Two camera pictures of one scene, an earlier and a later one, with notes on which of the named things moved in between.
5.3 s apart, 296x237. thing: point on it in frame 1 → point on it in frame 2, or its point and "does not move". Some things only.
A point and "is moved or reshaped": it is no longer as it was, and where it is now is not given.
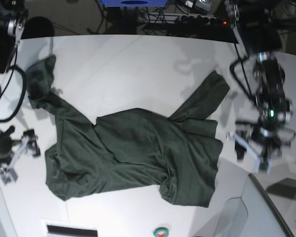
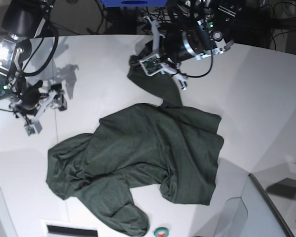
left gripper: (3, 143) → (30, 95)
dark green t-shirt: (131, 147) is moved or reshaped
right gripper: (271, 140) → (171, 48)
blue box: (150, 3) does not move
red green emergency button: (161, 232) does not move
